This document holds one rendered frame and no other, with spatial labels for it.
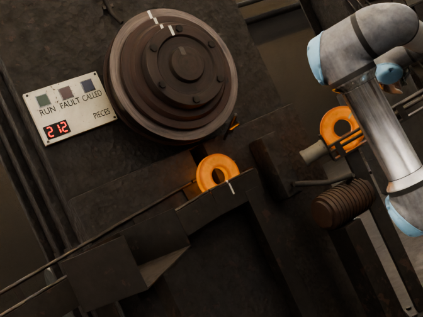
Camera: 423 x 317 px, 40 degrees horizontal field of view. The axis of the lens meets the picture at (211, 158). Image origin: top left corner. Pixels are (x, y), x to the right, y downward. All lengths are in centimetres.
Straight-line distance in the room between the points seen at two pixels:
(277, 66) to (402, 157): 876
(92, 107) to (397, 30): 105
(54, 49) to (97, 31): 17
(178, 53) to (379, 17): 76
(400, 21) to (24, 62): 119
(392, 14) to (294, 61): 901
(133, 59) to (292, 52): 859
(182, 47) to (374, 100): 75
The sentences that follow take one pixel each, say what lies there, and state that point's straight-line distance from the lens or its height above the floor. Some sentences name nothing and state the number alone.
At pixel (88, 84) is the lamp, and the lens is 199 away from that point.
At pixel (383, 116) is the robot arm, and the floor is 72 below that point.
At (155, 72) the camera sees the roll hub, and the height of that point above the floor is 112.
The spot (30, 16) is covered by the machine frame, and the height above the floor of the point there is 149.
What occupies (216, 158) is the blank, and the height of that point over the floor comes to 80.
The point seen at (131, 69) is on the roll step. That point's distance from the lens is 188.
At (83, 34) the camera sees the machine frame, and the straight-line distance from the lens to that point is 208.
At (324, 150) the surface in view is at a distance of 206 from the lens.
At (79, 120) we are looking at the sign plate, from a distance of 195.
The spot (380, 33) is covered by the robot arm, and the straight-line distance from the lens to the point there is 134.
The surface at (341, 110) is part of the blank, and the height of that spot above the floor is 77.
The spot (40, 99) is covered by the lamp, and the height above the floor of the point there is 121.
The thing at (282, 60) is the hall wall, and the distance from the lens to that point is 1022.
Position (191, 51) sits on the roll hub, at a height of 115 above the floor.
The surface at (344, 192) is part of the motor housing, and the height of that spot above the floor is 51.
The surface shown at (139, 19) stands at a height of 133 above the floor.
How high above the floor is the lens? 78
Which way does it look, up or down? 1 degrees up
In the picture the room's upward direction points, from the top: 25 degrees counter-clockwise
